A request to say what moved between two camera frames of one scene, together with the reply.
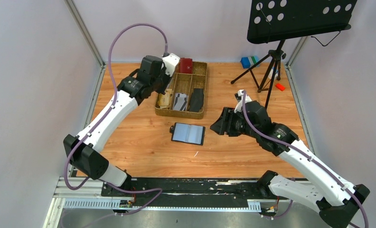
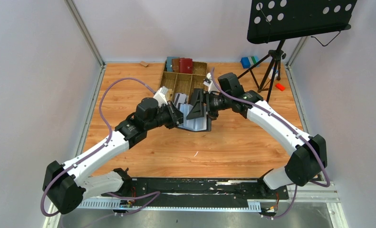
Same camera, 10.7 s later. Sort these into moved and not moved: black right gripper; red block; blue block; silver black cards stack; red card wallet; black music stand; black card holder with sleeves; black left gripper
Moved: black card holder with sleeves; black right gripper; black left gripper
Not moved: black music stand; silver black cards stack; blue block; red block; red card wallet
